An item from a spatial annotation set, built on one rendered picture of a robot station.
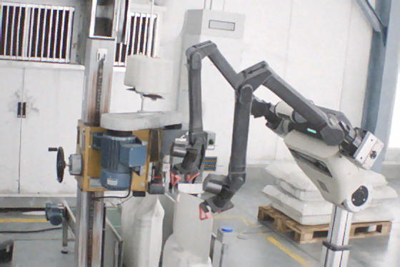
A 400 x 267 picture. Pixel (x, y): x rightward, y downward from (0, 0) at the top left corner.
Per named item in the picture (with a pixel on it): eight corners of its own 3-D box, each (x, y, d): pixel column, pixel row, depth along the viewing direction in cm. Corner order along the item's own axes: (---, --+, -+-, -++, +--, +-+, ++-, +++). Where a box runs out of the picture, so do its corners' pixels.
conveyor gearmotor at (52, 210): (68, 228, 428) (68, 210, 426) (49, 228, 422) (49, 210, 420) (62, 215, 455) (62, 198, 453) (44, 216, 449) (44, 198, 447)
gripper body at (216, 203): (203, 201, 220) (211, 190, 215) (222, 194, 226) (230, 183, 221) (213, 215, 217) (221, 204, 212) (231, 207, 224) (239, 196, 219)
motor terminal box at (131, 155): (146, 171, 254) (148, 145, 252) (128, 173, 246) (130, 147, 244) (134, 166, 259) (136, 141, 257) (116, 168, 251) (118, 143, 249)
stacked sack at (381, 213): (396, 223, 577) (399, 210, 574) (348, 228, 551) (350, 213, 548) (372, 212, 616) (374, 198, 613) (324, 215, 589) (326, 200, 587)
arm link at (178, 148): (203, 138, 252) (198, 131, 260) (178, 134, 248) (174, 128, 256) (196, 163, 255) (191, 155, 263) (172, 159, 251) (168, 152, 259)
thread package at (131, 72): (155, 89, 280) (158, 56, 277) (127, 88, 274) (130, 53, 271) (146, 86, 293) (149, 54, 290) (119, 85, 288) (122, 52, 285)
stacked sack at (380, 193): (400, 202, 573) (402, 188, 571) (350, 204, 547) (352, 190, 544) (374, 190, 613) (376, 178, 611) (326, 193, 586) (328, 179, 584)
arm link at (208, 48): (212, 36, 236) (206, 31, 245) (187, 56, 236) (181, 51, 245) (270, 110, 256) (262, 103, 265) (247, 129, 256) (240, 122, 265)
